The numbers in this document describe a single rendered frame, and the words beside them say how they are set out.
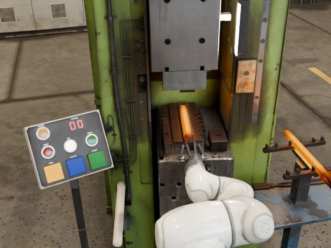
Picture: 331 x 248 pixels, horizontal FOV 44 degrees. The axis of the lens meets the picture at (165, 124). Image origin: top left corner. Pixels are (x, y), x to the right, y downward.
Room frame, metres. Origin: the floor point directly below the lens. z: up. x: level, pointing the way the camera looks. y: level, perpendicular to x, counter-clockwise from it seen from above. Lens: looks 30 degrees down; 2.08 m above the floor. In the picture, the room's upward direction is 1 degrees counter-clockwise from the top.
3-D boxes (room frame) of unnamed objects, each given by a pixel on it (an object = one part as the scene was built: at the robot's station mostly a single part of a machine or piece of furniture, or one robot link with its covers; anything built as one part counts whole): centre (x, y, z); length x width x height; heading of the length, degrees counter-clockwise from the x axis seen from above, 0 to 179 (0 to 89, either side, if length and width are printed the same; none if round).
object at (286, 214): (1.52, -0.64, 0.75); 0.40 x 0.30 x 0.02; 102
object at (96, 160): (1.54, 0.32, 1.01); 0.07 x 0.05 x 0.07; 117
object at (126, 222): (1.81, 0.27, 0.36); 0.09 x 0.07 x 0.12; 92
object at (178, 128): (1.92, -0.08, 0.96); 0.42 x 0.20 x 0.09; 2
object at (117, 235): (1.61, 0.25, 0.62); 0.44 x 0.05 x 0.05; 2
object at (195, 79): (1.92, -0.08, 1.32); 0.42 x 0.20 x 0.10; 2
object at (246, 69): (1.85, -0.40, 1.27); 0.09 x 0.02 x 0.17; 92
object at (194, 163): (1.43, -0.13, 1.02); 0.09 x 0.06 x 0.09; 92
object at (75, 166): (1.49, 0.41, 1.01); 0.07 x 0.05 x 0.07; 117
